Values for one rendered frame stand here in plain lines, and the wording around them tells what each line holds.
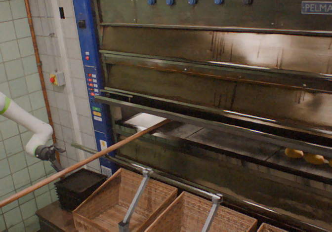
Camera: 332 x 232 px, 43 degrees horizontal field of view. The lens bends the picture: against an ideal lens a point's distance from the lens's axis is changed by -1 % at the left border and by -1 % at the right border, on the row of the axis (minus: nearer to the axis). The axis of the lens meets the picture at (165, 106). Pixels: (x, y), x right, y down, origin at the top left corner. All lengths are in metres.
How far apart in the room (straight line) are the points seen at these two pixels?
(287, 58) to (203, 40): 0.50
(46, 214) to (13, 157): 0.67
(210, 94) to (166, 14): 0.52
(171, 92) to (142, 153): 0.60
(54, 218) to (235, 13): 1.97
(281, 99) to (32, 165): 2.40
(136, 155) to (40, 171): 1.18
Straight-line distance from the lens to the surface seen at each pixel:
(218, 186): 2.56
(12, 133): 3.68
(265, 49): 2.09
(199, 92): 2.40
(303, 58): 2.00
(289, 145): 2.00
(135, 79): 2.76
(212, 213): 2.08
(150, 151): 2.90
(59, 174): 2.44
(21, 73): 3.64
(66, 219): 3.21
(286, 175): 2.27
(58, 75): 3.40
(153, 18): 2.53
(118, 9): 2.75
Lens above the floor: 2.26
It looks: 19 degrees down
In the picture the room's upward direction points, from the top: 6 degrees counter-clockwise
